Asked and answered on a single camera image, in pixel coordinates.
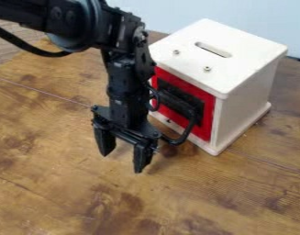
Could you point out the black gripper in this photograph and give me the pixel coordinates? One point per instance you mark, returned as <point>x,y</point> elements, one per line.
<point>123,121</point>

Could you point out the red drawer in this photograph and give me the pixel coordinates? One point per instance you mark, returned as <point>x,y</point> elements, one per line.
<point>185,104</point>

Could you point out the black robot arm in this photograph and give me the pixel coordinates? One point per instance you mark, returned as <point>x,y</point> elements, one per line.
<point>83,24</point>

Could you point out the white wooden box cabinet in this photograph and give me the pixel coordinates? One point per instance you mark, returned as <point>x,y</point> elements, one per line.
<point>226,67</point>

